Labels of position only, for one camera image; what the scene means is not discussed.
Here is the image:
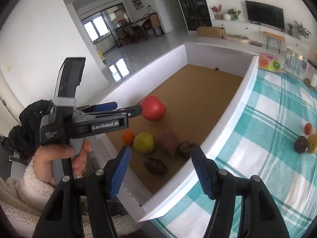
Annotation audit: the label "person's left forearm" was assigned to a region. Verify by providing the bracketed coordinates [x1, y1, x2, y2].
[0, 159, 58, 238]

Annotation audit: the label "green plant in vase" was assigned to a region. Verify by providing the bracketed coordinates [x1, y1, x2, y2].
[226, 7, 242, 21]

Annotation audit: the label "white television cabinet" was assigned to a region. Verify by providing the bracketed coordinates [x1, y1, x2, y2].
[211, 18, 311, 55]

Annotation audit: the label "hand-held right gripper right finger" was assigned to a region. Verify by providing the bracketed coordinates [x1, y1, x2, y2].
[191, 145, 290, 238]

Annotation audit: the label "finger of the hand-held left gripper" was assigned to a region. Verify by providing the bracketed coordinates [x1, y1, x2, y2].
[74, 102, 117, 113]
[83, 105, 143, 118]

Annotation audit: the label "red apple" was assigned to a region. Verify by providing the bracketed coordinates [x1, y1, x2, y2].
[140, 95, 166, 122]

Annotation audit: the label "small dark brown fruit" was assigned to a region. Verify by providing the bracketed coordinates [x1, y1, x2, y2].
[144, 157, 168, 175]

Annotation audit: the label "black-lid glass container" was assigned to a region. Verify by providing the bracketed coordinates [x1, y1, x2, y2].
[303, 62, 317, 91]

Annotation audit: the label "white cardboard box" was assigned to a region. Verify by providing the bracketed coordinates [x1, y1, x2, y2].
[85, 43, 259, 222]

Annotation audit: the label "rough dark brown fruit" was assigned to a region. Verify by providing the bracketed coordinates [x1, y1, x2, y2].
[177, 141, 196, 158]

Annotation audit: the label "clear glass jar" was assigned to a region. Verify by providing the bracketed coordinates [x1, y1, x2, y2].
[284, 46, 307, 78]

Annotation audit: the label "black cloth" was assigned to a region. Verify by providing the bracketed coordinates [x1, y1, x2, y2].
[20, 100, 53, 153]

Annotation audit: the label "small wooden bench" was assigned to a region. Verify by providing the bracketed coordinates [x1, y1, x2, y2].
[263, 31, 286, 54]

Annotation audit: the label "round wooden board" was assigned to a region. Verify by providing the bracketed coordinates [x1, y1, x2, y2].
[223, 34, 250, 44]

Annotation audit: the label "black television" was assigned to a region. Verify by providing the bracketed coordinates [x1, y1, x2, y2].
[245, 0, 285, 32]

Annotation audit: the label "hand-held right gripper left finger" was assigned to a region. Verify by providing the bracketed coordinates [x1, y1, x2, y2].
[32, 146, 132, 238]

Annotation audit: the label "framed wall picture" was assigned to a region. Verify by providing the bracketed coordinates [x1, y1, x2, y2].
[130, 0, 144, 11]

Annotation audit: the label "large green potted plant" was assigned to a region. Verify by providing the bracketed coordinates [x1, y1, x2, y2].
[293, 21, 312, 40]

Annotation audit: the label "small orange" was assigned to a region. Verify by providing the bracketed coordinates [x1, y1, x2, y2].
[123, 131, 135, 145]

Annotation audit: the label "dining table with chairs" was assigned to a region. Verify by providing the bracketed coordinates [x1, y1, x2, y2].
[114, 12, 165, 46]

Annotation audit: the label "fruit print box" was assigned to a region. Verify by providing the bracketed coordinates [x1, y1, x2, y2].
[258, 53, 284, 73]

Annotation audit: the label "person's left hand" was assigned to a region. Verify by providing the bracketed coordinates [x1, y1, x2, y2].
[33, 139, 93, 187]

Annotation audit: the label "green apple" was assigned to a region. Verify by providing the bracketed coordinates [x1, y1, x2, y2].
[133, 132, 156, 154]
[306, 134, 317, 154]

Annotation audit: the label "dark glass cabinet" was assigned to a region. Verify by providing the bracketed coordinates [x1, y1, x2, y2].
[172, 0, 212, 31]

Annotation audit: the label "red flowers in vase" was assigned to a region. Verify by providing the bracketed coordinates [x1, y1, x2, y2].
[210, 4, 222, 19]

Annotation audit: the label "reddish sweet potato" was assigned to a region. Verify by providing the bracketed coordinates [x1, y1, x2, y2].
[158, 127, 179, 156]

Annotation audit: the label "brown cardboard box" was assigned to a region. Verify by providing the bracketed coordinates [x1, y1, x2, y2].
[197, 25, 226, 39]

